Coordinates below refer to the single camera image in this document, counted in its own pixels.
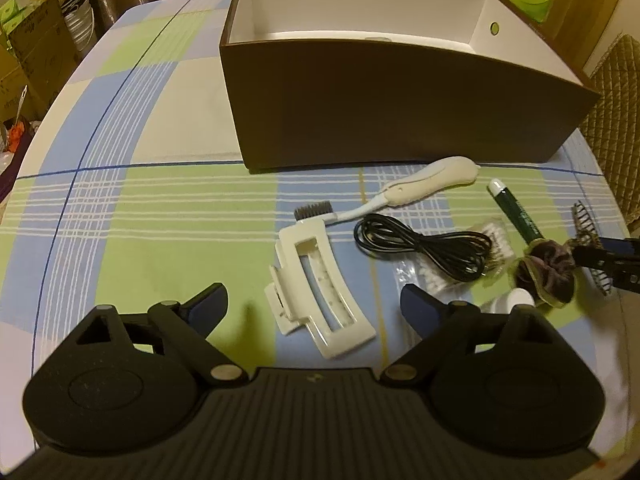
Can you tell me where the clear bag of cotton swabs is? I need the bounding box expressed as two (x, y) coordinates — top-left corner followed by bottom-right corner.
(392, 217), (516, 293)

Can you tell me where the dark green tube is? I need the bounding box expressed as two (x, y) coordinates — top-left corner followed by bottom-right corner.
(487, 178), (546, 248)

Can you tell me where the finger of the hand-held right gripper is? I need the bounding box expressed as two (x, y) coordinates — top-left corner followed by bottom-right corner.
(571, 247), (640, 292)
(592, 236), (640, 261)

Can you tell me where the white folding hairbrush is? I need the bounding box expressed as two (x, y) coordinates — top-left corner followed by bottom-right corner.
(294, 156), (480, 222)

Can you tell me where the wooden door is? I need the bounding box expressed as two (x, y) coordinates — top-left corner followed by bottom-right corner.
(542, 0), (633, 73)

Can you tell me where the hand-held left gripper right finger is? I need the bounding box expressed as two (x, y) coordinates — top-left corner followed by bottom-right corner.
(382, 283), (556, 385)

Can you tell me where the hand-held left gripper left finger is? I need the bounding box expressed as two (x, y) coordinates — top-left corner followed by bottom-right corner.
(75, 282), (251, 387)

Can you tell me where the brown cardboard storage box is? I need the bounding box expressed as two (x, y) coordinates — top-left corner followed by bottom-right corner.
(219, 0), (603, 176)

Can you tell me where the green packet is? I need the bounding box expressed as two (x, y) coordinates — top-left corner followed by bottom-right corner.
(0, 0), (51, 26)

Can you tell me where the steel pot stack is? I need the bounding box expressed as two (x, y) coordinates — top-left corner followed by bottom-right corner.
(62, 0), (98, 53)

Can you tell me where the black cable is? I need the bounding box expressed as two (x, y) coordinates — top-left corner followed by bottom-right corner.
(353, 213), (493, 283)

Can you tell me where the white hair claw clip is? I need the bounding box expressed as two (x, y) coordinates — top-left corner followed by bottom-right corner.
(263, 223), (377, 359)

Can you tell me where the large cardboard box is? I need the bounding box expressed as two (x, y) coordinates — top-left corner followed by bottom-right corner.
(10, 0), (79, 107)

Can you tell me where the small white bottle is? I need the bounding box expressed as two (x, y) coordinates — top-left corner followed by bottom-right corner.
(480, 288), (536, 313)

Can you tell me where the brown velvet scrunchie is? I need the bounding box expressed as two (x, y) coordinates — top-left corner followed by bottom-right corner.
(507, 237), (581, 308)

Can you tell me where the striped hair comb clip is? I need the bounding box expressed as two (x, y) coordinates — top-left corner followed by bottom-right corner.
(571, 201), (621, 298)

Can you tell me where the small cardboard box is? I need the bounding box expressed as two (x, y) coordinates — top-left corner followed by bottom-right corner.
(0, 45), (32, 126)

